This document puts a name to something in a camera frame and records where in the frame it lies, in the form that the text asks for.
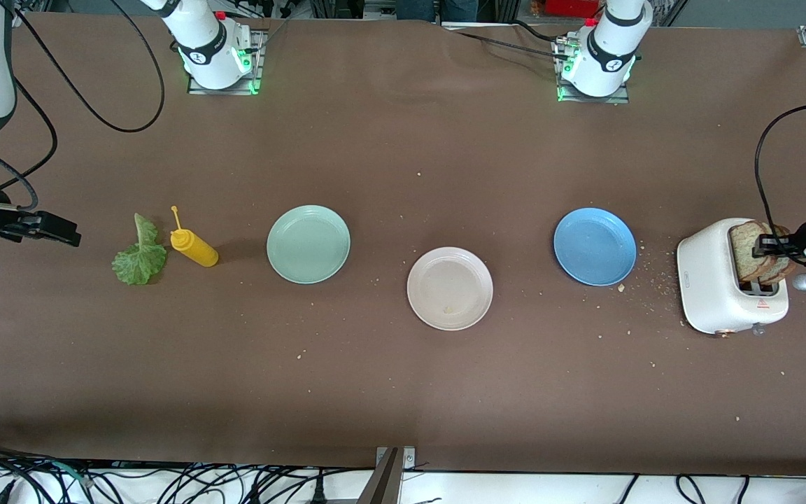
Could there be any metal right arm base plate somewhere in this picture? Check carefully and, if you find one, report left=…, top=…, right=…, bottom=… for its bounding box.
left=188, top=28, right=268, bottom=96

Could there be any brown bread slice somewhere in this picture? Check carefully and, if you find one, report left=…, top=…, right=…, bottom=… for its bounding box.
left=760, top=224, right=800, bottom=285
left=728, top=222, right=771, bottom=283

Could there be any black base power cable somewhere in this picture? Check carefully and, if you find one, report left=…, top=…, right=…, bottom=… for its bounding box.
left=455, top=20, right=572, bottom=60

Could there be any green lettuce leaf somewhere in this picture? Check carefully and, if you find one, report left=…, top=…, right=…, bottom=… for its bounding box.
left=111, top=213, right=169, bottom=286

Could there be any blue plate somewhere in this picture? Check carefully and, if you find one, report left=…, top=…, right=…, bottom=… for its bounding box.
left=553, top=207, right=637, bottom=287

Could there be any pale green plate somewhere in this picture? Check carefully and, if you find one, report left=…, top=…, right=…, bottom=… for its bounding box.
left=266, top=204, right=352, bottom=285

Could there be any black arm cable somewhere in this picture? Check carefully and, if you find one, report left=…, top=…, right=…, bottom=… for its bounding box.
left=0, top=0, right=167, bottom=211
left=754, top=101, right=806, bottom=239

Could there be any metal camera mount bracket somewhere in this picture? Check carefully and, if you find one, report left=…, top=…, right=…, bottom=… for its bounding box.
left=356, top=445, right=418, bottom=504

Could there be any person in blue jeans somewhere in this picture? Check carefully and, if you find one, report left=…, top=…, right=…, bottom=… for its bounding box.
left=396, top=0, right=479, bottom=22

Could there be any red box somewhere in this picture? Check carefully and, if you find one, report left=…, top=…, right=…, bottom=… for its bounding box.
left=542, top=0, right=601, bottom=19

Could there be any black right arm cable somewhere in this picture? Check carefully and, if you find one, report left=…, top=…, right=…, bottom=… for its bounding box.
left=0, top=0, right=167, bottom=211

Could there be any yellow mustard squeeze bottle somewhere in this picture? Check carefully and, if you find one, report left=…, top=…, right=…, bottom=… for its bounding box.
left=169, top=205, right=220, bottom=268

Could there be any black cable tangle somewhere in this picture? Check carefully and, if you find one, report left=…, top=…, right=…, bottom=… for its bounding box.
left=0, top=440, right=358, bottom=504

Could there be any beige plate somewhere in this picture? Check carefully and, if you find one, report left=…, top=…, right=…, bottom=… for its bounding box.
left=406, top=246, right=495, bottom=332

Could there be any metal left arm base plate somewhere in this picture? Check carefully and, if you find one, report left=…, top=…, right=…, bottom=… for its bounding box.
left=556, top=35, right=632, bottom=105

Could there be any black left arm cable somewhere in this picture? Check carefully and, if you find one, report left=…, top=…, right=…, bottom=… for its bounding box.
left=754, top=101, right=806, bottom=239

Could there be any white toaster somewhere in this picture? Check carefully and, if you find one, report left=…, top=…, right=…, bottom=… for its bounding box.
left=676, top=217, right=791, bottom=339

